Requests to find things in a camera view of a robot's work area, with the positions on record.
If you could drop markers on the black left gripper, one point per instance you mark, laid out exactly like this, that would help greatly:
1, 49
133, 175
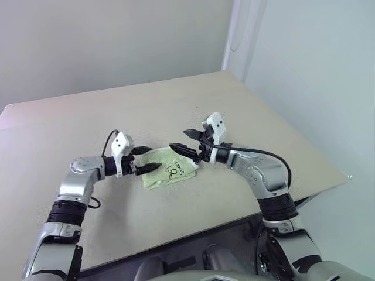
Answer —
129, 165

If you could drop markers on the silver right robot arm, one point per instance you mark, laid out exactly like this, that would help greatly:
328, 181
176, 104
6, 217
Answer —
263, 178

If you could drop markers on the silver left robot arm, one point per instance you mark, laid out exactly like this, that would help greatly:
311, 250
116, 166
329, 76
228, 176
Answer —
73, 187

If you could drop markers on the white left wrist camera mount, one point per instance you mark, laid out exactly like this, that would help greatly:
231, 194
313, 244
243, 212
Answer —
121, 146

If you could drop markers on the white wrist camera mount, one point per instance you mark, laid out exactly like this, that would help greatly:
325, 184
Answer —
121, 146
217, 124

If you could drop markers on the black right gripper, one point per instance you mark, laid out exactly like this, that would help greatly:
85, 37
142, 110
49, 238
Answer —
205, 146

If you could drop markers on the light green towel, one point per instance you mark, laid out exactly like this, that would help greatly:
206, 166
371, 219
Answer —
173, 174

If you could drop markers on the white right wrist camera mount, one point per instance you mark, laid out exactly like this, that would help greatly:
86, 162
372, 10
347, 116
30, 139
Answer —
217, 124

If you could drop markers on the grey robot torso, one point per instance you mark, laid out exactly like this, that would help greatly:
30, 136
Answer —
205, 270

